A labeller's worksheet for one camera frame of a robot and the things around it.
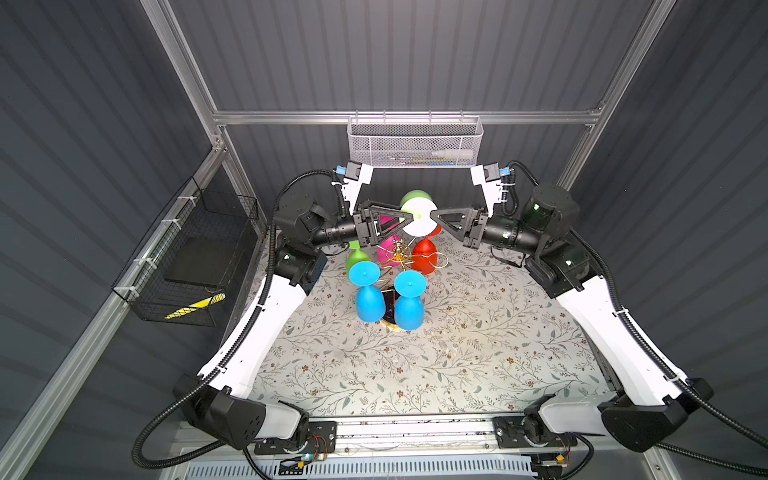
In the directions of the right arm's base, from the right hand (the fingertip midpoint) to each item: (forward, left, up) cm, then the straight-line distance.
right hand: (434, 221), depth 55 cm
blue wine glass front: (-2, +4, -18) cm, 19 cm away
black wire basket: (+2, +59, -18) cm, 62 cm away
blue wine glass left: (-1, +14, -26) cm, 30 cm away
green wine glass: (+12, +19, -24) cm, 33 cm away
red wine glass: (+14, -1, -27) cm, 31 cm away
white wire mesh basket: (+76, -1, -27) cm, 80 cm away
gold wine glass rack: (+8, +6, -18) cm, 21 cm away
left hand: (0, +4, +1) cm, 4 cm away
